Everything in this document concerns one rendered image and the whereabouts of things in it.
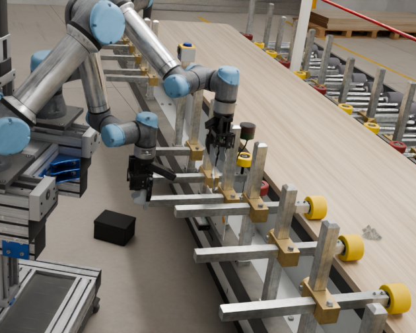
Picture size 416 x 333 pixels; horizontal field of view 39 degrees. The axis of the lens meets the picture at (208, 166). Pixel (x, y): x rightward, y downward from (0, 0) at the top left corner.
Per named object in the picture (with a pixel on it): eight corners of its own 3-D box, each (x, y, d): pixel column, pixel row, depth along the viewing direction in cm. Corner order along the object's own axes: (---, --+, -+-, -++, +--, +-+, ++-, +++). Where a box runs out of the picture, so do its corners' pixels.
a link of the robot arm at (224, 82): (223, 63, 200) (245, 69, 196) (219, 94, 204) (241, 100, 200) (211, 67, 193) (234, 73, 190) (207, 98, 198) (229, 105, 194)
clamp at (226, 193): (225, 211, 217) (227, 199, 215) (215, 193, 229) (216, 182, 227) (240, 211, 219) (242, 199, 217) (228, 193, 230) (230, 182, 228)
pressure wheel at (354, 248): (347, 234, 177) (334, 234, 184) (349, 261, 176) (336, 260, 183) (365, 234, 178) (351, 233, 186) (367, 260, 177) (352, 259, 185)
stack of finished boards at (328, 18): (439, 31, 1033) (442, 21, 1026) (326, 29, 933) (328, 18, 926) (409, 21, 1095) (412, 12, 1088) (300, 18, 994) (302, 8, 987)
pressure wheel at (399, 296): (374, 291, 164) (383, 318, 160) (387, 279, 157) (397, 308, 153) (392, 289, 165) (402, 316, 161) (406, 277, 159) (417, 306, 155)
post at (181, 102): (173, 149, 293) (182, 61, 275) (171, 145, 298) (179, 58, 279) (182, 149, 295) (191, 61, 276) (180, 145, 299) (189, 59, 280)
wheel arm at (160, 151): (134, 158, 257) (135, 149, 255) (133, 154, 260) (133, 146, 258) (228, 156, 270) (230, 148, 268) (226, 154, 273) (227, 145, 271)
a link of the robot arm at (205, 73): (177, 65, 196) (205, 73, 191) (195, 60, 205) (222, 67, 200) (175, 88, 199) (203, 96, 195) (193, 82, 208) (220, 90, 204)
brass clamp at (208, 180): (205, 188, 240) (206, 178, 238) (196, 174, 252) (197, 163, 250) (219, 188, 242) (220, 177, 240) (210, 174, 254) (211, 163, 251)
